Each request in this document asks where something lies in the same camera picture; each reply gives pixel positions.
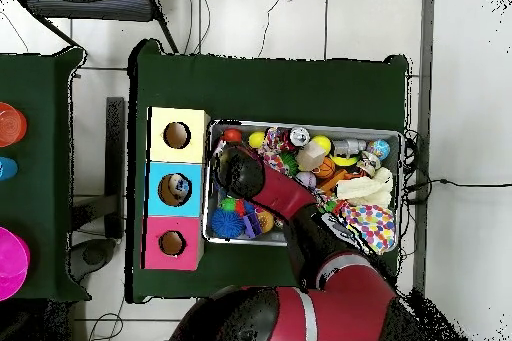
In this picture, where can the shallow mesh bin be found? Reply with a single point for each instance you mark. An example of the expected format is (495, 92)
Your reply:
(360, 133)

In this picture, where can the dark green table cloth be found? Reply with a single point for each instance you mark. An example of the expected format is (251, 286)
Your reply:
(260, 89)

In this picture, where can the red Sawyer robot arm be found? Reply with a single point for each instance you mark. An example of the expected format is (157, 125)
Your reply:
(340, 309)

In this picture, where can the small orange basketball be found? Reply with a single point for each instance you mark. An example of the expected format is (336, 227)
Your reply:
(324, 168)

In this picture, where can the long polka dot cloth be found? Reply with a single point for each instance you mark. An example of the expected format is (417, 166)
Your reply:
(276, 145)

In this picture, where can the blue plastic cup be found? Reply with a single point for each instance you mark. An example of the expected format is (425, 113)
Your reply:
(7, 169)

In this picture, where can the wide polka dot cloth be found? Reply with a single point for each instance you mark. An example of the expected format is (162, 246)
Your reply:
(372, 229)

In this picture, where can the orange ball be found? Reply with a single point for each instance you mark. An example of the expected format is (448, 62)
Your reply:
(232, 135)

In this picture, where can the crushed bottle with blue label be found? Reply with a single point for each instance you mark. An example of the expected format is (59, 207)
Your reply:
(180, 187)

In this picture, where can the magenta plastic bowl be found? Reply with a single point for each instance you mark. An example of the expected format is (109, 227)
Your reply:
(12, 265)

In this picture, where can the dark office chair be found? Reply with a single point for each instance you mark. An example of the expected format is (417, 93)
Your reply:
(92, 5)

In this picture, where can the wooden box with three holes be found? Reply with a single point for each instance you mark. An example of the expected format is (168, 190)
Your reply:
(160, 149)

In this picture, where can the silver topped drink can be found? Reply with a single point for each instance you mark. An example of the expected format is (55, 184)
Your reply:
(300, 136)

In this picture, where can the plain wooden block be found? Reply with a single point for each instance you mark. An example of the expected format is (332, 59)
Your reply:
(311, 156)

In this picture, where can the yellow ball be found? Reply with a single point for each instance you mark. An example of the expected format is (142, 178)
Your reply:
(322, 144)
(256, 140)

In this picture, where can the green side table cloth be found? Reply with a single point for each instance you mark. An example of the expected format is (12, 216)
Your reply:
(44, 85)

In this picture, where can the orange ribbed plastic cup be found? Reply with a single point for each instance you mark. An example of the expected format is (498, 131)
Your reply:
(11, 125)

